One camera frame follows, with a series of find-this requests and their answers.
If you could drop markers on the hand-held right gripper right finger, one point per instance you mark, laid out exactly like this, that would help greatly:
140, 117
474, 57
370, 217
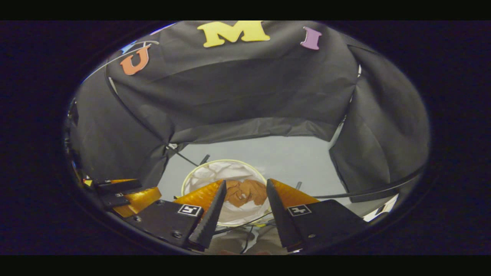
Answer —
278, 218

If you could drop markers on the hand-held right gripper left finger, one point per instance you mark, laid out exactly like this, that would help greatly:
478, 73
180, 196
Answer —
213, 218

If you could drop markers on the brown shirt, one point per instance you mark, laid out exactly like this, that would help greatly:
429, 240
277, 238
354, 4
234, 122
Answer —
245, 193

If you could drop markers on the white laundry hamper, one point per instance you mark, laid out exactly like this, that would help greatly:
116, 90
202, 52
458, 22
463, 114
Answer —
226, 172

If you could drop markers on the black backdrop cloth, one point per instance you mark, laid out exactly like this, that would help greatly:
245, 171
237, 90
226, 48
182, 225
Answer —
230, 84

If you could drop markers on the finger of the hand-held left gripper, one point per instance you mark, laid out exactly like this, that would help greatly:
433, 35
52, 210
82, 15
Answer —
115, 200
119, 186

